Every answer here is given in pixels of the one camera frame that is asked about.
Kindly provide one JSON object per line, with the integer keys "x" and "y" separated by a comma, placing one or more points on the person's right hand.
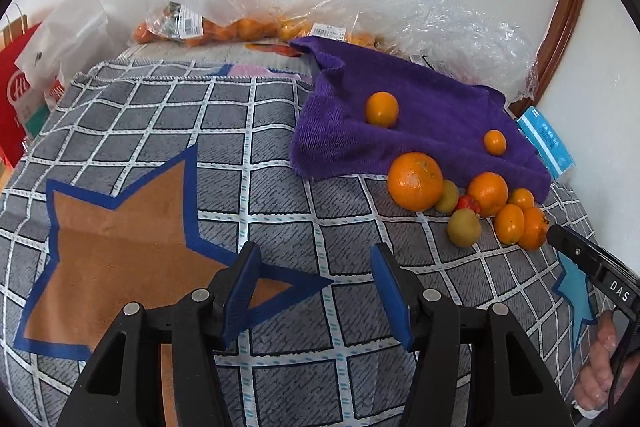
{"x": 597, "y": 372}

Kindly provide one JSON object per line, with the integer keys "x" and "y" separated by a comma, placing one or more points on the small red fruit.
{"x": 469, "y": 203}

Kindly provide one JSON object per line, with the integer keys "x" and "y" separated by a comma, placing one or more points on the small smooth orange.
{"x": 495, "y": 142}
{"x": 509, "y": 223}

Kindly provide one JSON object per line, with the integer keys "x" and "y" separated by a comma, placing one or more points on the red paper bag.
{"x": 12, "y": 107}

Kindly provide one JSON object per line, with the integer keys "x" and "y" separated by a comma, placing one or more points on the large bumpy orange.
{"x": 415, "y": 181}

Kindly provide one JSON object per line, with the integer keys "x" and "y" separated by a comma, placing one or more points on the smooth round orange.
{"x": 382, "y": 109}

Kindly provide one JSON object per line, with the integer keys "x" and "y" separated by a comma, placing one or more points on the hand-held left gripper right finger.
{"x": 392, "y": 302}

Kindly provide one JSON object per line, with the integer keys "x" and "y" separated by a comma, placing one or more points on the white plastic bag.
{"x": 75, "y": 32}

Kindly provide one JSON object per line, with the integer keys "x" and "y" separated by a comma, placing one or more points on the blue tissue pack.
{"x": 545, "y": 142}

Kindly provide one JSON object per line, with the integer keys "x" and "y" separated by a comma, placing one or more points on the brown wooden door frame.
{"x": 565, "y": 17}

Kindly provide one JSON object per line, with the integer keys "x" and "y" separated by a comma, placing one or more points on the crumpled clear plastic bag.
{"x": 465, "y": 32}

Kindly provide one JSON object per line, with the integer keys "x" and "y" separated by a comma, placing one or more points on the large mandarin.
{"x": 487, "y": 193}

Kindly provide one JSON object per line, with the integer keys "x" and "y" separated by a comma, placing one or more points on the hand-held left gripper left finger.
{"x": 240, "y": 292}

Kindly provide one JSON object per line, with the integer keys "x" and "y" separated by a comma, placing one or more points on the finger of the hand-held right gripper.
{"x": 575, "y": 249}

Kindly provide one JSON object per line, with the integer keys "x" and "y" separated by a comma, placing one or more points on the green kiwi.
{"x": 464, "y": 227}
{"x": 448, "y": 196}

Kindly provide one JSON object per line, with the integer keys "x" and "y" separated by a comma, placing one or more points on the purple towel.
{"x": 425, "y": 107}

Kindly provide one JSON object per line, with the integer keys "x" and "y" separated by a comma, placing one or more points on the small mandarin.
{"x": 522, "y": 198}
{"x": 535, "y": 227}

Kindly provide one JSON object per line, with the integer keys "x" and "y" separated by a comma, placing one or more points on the grey checked star blanket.
{"x": 150, "y": 117}

